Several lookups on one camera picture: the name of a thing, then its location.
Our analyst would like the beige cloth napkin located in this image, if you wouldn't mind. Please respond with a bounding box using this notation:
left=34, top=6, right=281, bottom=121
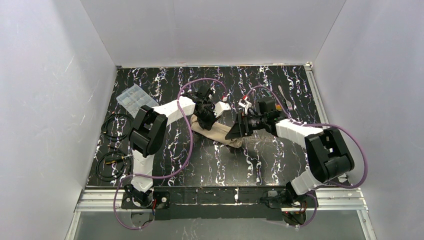
left=190, top=114, right=243, bottom=149

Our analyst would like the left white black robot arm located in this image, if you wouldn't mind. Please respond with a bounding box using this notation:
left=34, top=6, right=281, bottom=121
left=129, top=86, right=230, bottom=193

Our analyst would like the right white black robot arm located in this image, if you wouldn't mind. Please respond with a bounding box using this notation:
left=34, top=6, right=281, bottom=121
left=225, top=97, right=355, bottom=198

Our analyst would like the clear plastic screw box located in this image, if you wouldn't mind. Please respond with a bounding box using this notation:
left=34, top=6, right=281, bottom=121
left=116, top=84, right=159, bottom=118

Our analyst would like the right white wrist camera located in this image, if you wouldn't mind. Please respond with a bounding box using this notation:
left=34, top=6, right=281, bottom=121
left=238, top=95, right=252, bottom=115

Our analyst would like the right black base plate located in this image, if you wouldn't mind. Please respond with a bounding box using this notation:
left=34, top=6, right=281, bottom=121
left=262, top=189, right=316, bottom=209

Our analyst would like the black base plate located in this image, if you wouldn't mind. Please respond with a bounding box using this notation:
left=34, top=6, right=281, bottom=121
left=262, top=189, right=316, bottom=209
left=121, top=188, right=171, bottom=210

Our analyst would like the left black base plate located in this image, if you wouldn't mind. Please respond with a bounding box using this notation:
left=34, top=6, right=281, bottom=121
left=121, top=188, right=171, bottom=210

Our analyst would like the black coiled cable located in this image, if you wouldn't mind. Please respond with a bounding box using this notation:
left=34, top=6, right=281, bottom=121
left=95, top=112, right=135, bottom=183

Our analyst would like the aluminium frame rail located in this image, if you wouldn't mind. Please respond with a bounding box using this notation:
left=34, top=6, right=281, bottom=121
left=75, top=186, right=368, bottom=212

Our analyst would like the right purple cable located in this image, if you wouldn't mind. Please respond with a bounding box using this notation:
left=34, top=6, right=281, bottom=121
left=243, top=85, right=369, bottom=229

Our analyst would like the purple cable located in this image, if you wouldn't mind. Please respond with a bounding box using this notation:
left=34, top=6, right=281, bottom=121
left=113, top=78, right=229, bottom=231
left=243, top=85, right=369, bottom=229

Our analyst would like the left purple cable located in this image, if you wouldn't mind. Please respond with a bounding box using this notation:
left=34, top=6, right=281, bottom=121
left=113, top=78, right=229, bottom=231

